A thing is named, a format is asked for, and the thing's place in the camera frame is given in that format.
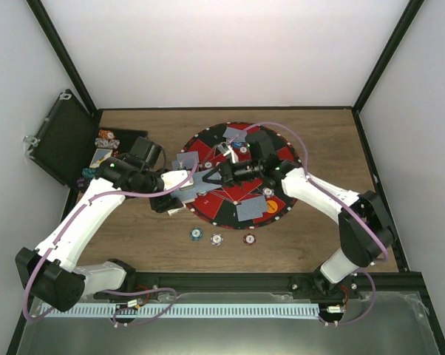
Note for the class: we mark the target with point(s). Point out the black poker case lid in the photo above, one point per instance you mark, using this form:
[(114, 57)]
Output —
[(65, 141)]

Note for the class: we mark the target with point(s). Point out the black front mounting rail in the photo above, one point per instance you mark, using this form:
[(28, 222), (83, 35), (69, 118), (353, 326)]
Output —
[(304, 285)]

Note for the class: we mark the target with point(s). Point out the light blue slotted rail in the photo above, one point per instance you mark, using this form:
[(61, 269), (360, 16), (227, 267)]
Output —
[(297, 311)]

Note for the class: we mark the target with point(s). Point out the card box in case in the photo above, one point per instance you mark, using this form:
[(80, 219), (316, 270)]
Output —
[(99, 157)]

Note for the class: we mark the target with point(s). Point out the chips inside case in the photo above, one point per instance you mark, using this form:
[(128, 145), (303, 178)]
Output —
[(106, 139)]

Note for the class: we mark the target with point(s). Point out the face down card bottom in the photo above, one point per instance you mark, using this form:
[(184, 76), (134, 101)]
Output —
[(251, 209)]

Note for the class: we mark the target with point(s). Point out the face down card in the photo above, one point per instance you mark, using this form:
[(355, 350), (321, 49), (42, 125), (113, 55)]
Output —
[(185, 160), (234, 135), (251, 209)]

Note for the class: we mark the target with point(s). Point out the orange big blind button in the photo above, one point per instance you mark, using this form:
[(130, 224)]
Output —
[(272, 206)]

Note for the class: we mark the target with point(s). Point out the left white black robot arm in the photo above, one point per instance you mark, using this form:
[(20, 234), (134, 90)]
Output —
[(51, 272)]

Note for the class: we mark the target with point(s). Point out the four of clubs card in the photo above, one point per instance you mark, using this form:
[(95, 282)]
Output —
[(200, 186)]

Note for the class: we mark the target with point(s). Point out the blue backed card deck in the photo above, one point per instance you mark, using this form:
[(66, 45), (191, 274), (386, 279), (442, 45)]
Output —
[(185, 195)]

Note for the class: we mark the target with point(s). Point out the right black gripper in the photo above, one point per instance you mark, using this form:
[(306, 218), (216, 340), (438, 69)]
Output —
[(229, 177)]

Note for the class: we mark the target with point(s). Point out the white playing card box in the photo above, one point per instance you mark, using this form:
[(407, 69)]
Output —
[(174, 211)]

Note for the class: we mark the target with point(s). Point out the round red black poker mat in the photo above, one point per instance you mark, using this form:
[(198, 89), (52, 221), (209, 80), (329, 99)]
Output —
[(218, 207)]

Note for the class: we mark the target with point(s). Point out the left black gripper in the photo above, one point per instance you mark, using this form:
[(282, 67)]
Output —
[(165, 203)]

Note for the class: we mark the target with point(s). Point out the face down card top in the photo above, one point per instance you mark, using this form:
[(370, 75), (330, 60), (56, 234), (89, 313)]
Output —
[(234, 135)]

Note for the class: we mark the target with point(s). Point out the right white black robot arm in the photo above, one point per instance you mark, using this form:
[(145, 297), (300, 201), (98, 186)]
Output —
[(365, 227)]

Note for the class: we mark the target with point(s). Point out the green blue chip stack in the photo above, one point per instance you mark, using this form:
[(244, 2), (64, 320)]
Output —
[(196, 234)]

